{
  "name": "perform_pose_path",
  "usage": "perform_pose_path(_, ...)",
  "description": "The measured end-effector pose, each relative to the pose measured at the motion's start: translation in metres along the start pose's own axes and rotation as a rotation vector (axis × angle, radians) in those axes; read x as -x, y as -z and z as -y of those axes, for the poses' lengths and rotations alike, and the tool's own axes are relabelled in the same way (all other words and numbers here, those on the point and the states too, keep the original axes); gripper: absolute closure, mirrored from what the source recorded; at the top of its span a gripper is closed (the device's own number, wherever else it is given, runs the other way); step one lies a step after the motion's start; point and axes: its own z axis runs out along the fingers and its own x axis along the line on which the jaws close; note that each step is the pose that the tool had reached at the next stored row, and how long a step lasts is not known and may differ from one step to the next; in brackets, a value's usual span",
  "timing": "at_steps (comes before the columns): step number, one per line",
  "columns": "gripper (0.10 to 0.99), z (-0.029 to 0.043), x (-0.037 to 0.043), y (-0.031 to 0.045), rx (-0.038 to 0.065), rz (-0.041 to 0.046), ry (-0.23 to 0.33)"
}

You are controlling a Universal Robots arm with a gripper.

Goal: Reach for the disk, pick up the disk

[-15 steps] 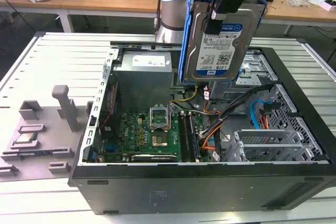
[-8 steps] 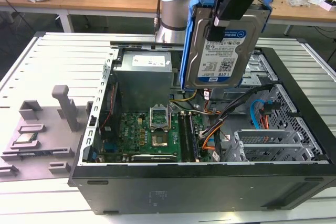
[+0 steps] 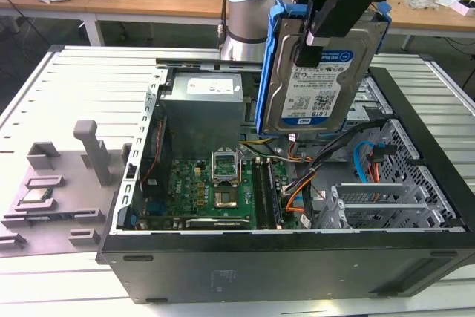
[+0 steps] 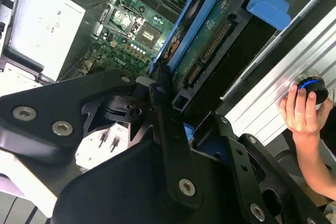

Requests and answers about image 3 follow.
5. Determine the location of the hard disk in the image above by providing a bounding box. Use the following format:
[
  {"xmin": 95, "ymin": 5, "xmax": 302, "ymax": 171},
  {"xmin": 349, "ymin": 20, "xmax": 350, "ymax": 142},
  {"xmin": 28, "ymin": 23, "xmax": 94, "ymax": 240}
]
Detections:
[{"xmin": 255, "ymin": 1, "xmax": 393, "ymax": 136}]

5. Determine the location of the metal disk bay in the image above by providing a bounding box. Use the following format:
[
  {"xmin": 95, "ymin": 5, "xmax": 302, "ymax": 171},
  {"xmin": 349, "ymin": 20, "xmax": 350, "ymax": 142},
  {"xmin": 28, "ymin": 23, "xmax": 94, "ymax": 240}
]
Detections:
[{"xmin": 318, "ymin": 182, "xmax": 458, "ymax": 229}]

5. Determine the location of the wooden desk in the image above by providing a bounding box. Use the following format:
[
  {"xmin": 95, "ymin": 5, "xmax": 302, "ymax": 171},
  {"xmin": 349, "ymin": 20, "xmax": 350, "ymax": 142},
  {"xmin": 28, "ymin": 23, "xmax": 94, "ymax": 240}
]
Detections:
[
  {"xmin": 0, "ymin": 0, "xmax": 232, "ymax": 46},
  {"xmin": 370, "ymin": 0, "xmax": 475, "ymax": 51}
]

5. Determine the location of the small white box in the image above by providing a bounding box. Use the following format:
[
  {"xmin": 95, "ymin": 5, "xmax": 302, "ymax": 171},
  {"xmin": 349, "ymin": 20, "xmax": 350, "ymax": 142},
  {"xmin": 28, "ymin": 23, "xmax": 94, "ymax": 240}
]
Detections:
[{"xmin": 451, "ymin": 0, "xmax": 475, "ymax": 18}]

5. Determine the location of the grey power supply unit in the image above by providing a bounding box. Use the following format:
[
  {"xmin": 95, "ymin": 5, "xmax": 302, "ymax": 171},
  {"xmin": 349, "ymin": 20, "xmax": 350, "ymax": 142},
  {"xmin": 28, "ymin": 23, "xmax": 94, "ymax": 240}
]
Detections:
[{"xmin": 159, "ymin": 71, "xmax": 248, "ymax": 149}]

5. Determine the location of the RAM stick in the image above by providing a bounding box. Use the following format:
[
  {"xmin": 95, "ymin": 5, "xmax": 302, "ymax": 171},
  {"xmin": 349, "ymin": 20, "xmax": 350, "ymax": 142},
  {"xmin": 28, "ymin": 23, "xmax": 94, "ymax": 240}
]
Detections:
[{"xmin": 263, "ymin": 159, "xmax": 285, "ymax": 229}]

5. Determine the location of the metal socket cover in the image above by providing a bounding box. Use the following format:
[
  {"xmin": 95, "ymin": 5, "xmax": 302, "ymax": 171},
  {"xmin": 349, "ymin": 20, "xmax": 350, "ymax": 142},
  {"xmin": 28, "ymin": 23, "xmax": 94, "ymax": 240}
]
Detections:
[{"xmin": 210, "ymin": 149, "xmax": 243, "ymax": 189}]

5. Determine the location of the CPU socket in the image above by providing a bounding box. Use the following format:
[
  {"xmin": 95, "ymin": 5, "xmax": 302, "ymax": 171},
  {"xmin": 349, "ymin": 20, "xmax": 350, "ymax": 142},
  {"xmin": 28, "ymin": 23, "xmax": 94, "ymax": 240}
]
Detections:
[{"xmin": 213, "ymin": 188, "xmax": 240, "ymax": 210}]

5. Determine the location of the black case fan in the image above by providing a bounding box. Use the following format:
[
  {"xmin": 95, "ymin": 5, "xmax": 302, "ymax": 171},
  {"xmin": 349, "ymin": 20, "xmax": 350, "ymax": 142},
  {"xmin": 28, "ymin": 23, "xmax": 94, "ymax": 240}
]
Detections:
[{"xmin": 142, "ymin": 115, "xmax": 174, "ymax": 201}]

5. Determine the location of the green motherboard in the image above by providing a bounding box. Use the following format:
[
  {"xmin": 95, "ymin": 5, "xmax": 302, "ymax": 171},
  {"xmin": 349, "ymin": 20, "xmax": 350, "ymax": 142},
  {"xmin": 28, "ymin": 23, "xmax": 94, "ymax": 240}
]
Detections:
[{"xmin": 142, "ymin": 157, "xmax": 302, "ymax": 232}]

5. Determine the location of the black graphics card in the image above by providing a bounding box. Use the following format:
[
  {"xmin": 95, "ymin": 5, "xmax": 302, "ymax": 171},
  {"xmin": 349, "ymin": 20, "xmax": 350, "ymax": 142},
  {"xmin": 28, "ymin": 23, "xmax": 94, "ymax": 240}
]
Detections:
[{"xmin": 184, "ymin": 217, "xmax": 254, "ymax": 230}]

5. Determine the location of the black PC case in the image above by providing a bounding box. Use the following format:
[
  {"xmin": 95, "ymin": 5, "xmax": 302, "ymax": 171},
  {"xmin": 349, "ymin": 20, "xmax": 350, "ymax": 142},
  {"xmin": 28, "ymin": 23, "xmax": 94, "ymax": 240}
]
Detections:
[{"xmin": 95, "ymin": 55, "xmax": 475, "ymax": 305}]

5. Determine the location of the grey parts rack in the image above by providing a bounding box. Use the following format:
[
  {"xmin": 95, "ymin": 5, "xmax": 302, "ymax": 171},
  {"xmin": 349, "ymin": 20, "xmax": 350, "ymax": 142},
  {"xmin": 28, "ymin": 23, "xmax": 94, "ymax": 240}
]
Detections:
[{"xmin": 0, "ymin": 120, "xmax": 133, "ymax": 258}]

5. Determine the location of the silver CPU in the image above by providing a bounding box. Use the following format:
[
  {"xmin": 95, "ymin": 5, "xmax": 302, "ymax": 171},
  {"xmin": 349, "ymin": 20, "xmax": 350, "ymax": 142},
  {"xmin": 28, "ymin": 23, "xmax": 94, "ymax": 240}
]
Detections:
[{"xmin": 20, "ymin": 187, "xmax": 53, "ymax": 206}]

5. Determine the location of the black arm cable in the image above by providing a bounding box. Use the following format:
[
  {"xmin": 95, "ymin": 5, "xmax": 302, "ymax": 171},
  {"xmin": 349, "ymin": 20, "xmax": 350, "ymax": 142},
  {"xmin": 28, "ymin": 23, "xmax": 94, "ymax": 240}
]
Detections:
[{"xmin": 218, "ymin": 0, "xmax": 238, "ymax": 49}]

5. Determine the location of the black wire bundle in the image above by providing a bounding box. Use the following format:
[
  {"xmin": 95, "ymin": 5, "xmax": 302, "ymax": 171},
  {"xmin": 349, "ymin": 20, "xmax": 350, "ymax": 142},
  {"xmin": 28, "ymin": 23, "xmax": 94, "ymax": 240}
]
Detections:
[{"xmin": 281, "ymin": 118, "xmax": 393, "ymax": 201}]

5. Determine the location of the blue wire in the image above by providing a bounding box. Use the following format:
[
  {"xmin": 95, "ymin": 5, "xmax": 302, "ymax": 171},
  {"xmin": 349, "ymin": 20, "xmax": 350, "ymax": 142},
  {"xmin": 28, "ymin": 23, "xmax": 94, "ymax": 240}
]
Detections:
[{"xmin": 352, "ymin": 140, "xmax": 390, "ymax": 185}]

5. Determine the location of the orange wire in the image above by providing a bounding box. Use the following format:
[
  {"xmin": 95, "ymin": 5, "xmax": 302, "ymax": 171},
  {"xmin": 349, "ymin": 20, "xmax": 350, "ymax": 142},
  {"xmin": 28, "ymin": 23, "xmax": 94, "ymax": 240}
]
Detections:
[{"xmin": 365, "ymin": 153, "xmax": 380, "ymax": 185}]

